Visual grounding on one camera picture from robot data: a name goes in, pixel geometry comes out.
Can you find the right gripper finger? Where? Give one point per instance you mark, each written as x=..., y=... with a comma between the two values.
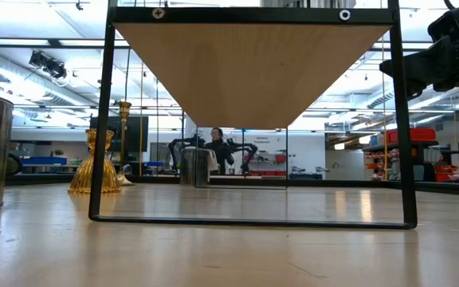
x=428, y=65

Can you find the tall brass candlestick holder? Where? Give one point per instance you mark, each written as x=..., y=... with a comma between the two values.
x=124, y=109

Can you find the black background robot arm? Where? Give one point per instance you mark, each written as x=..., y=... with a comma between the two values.
x=181, y=144
x=247, y=149

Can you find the amber ribbed glass candle holder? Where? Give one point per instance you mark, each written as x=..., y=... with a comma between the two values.
x=80, y=175

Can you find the red storage bin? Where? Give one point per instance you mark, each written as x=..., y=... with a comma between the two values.
x=413, y=135

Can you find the storage rack with bins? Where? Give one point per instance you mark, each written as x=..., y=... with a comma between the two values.
x=424, y=159

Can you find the wooden riser shelf black legs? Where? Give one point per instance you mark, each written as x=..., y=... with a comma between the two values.
x=249, y=71

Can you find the person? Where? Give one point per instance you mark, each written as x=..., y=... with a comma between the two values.
x=218, y=149

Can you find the blue storage bin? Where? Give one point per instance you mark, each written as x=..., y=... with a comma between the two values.
x=44, y=160

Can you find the black wall monitor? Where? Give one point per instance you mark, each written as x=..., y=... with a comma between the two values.
x=134, y=133

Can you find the black ceiling camera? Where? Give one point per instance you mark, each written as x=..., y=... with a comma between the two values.
x=48, y=64

